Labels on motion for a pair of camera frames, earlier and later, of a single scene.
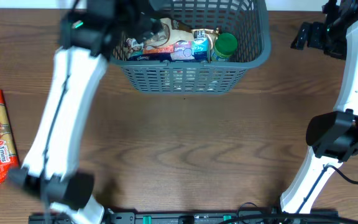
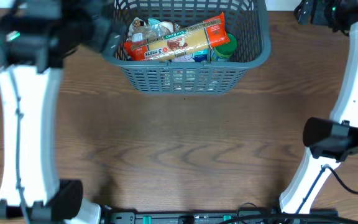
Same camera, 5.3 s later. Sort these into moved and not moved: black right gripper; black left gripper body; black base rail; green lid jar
Moved: black left gripper body; black right gripper
Not moved: black base rail; green lid jar
